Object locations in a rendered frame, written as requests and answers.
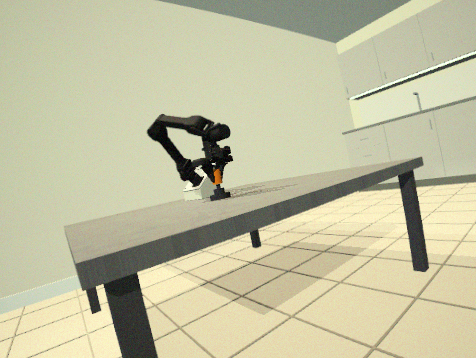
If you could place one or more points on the orange knob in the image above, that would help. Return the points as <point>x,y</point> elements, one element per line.
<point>217,176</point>

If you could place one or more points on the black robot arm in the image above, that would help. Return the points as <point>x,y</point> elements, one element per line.
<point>193,125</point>

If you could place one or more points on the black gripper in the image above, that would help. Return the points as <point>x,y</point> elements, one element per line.
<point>206,162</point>

